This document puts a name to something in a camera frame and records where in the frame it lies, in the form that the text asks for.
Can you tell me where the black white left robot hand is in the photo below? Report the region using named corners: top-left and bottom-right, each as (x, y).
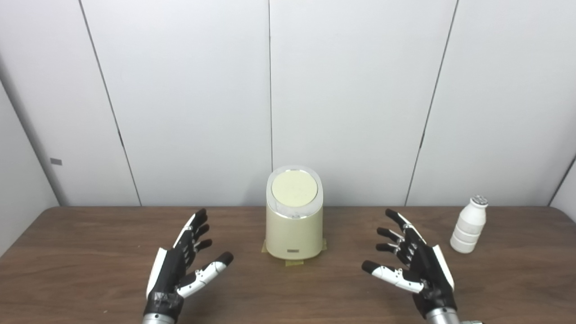
top-left (143, 208), bottom-right (234, 318)

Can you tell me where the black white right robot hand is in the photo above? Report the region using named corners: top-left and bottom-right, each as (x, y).
top-left (361, 208), bottom-right (458, 318)

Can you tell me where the small white plastic bottle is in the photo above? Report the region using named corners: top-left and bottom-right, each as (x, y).
top-left (450, 195), bottom-right (489, 254)

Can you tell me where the cream-colored bin body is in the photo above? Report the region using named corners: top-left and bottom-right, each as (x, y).
top-left (265, 165), bottom-right (324, 260)

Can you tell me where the cream round bin lid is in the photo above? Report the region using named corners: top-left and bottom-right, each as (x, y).
top-left (271, 171), bottom-right (318, 207)

